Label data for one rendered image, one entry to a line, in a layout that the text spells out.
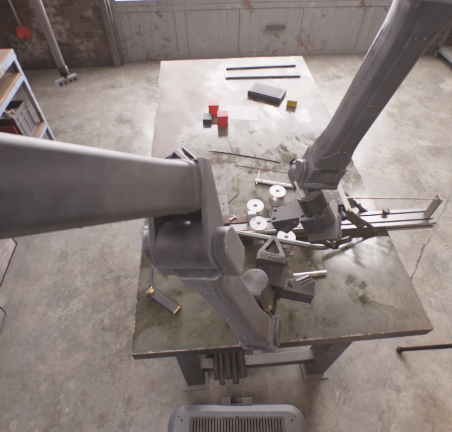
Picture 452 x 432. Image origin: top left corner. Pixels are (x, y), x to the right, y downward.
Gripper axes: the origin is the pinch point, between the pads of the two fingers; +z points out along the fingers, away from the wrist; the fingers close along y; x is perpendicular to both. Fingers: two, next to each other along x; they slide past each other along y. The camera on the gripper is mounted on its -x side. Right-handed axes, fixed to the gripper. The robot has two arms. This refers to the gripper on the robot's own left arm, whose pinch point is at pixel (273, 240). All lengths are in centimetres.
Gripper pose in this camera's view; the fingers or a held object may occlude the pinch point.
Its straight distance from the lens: 85.0
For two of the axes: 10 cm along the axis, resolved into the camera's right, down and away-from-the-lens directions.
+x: -9.8, -1.7, 1.4
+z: 2.2, -7.5, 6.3
